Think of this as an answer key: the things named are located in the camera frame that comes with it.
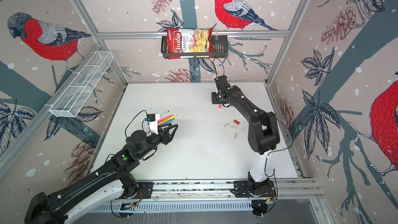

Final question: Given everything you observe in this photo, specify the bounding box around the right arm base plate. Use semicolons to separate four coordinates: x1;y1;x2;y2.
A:
231;180;277;198

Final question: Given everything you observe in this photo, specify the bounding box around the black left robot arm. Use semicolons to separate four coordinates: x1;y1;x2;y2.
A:
24;123;178;224

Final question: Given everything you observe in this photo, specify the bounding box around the pink highlighter pen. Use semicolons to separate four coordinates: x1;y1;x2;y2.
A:
158;115;174;124

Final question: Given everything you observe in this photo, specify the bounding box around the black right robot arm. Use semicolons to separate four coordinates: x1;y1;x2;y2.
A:
211;75;280;196

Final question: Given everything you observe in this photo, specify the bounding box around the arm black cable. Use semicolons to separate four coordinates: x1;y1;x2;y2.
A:
212;57;226;78
124;109;150;138

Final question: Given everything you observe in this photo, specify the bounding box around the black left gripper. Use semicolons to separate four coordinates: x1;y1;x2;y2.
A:
137;122;178;159

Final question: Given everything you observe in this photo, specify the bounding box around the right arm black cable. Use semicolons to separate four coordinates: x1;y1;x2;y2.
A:
212;57;226;78

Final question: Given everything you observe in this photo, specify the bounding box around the yellow highlighter pen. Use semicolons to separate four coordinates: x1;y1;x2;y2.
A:
158;115;177;124

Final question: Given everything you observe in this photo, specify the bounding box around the red cassava chips bag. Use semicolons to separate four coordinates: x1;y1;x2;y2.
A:
164;28;214;60

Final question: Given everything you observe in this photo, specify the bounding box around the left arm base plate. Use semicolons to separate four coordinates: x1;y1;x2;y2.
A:
119;181;154;200

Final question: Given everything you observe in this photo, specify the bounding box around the white mesh wall tray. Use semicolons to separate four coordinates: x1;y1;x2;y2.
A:
49;51;114;118

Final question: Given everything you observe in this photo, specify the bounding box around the black wire basket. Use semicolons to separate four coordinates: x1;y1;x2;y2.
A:
161;34;229;60

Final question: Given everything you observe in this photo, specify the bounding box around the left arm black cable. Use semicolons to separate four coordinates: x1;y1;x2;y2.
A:
124;109;150;138

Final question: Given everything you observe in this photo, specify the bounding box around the aluminium mounting rail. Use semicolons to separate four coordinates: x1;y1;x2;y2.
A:
111;178;324;202

